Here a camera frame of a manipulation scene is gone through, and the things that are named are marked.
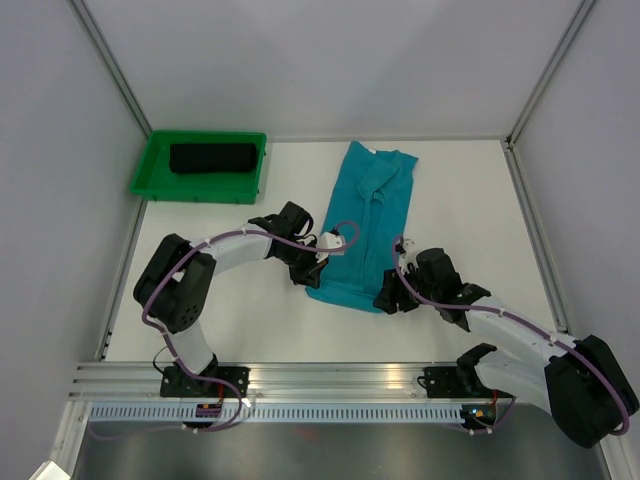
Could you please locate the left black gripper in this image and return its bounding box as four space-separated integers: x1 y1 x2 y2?
275 240 328 290

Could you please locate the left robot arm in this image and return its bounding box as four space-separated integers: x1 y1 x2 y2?
133 202 329 396

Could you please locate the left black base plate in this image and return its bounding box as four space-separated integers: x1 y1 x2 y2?
159 364 250 399

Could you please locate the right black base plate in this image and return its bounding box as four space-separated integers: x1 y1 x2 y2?
416 365 494 400

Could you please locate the right aluminium frame post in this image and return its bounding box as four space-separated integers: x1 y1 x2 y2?
505 0 599 150

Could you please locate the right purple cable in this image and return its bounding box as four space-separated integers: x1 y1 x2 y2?
391 234 632 436

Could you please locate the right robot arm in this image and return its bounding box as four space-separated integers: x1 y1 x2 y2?
374 237 639 448

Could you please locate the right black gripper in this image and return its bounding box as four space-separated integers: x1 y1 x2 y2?
372 262 439 314

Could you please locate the left aluminium frame post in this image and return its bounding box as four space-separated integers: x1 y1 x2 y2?
67 0 152 138

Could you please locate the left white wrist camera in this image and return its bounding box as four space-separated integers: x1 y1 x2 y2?
316 231 346 262

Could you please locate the aluminium frame post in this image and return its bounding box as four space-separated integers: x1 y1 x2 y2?
505 0 599 150
67 0 152 138

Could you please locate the aluminium front rail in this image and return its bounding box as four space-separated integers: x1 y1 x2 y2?
67 361 614 402

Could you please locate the rolled black t shirt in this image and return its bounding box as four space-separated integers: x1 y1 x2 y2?
169 143 258 175

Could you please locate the green plastic tray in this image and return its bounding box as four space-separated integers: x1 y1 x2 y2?
131 130 267 204

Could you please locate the teal t shirt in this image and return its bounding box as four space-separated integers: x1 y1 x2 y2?
306 141 418 313

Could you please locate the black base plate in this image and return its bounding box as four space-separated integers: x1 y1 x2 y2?
159 364 250 399
416 365 494 400

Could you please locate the white slotted cable duct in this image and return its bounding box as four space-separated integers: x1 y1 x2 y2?
89 402 492 424

